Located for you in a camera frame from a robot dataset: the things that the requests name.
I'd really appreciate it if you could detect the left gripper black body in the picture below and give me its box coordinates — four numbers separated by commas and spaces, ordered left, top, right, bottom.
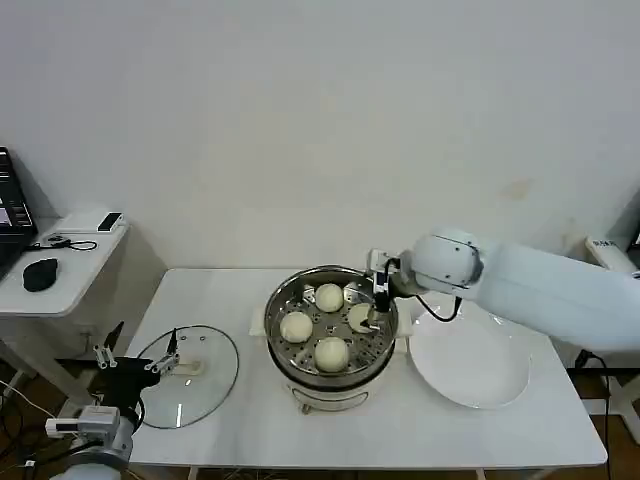
94, 356, 162, 409

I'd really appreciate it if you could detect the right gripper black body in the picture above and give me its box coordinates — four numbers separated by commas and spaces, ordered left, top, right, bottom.
372, 255, 403, 301

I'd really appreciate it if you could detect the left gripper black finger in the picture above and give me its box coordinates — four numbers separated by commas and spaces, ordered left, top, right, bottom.
144, 327, 182, 374
92, 320, 126, 369

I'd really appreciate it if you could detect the white steamed bun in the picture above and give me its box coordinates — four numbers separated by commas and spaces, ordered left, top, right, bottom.
314, 283, 345, 314
279, 311, 314, 345
313, 336, 350, 374
347, 302, 374, 333

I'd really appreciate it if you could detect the round glass lid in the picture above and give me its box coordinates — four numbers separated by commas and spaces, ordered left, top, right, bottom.
134, 324, 241, 430

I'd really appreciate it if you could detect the white side desk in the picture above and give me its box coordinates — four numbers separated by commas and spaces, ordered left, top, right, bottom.
0, 214, 130, 416

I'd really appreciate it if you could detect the perforated steel steamer basket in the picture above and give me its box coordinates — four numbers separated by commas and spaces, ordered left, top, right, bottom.
263, 264, 400, 387

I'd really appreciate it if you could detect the white electric steamer pot base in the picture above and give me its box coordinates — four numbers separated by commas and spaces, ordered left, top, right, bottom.
248, 305, 416, 416

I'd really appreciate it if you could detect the black computer mouse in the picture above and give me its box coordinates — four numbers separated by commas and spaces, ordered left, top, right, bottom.
22, 257, 60, 293

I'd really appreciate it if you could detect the round white plate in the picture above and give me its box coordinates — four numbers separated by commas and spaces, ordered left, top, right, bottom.
407, 303, 533, 410

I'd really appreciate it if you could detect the flat white box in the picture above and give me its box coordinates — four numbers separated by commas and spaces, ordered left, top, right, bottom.
57, 207, 129, 236

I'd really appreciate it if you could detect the small black and white device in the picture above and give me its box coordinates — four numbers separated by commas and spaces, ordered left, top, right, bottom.
96, 211, 125, 234

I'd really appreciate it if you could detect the black laptop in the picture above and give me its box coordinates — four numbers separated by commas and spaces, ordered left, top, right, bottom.
0, 147, 39, 281

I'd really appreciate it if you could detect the white desk with label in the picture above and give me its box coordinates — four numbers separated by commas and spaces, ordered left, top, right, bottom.
567, 234, 640, 444

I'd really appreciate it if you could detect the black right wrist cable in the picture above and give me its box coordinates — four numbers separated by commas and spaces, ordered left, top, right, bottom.
413, 293, 462, 323

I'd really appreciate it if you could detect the white floor cable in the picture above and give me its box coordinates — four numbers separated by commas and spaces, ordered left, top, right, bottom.
0, 377, 59, 419

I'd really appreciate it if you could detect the thin black desk cable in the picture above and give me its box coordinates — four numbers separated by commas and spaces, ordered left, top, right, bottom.
27, 233, 99, 253

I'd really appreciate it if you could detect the black cable with adapter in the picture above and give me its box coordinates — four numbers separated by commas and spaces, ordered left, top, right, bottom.
574, 348, 615, 431

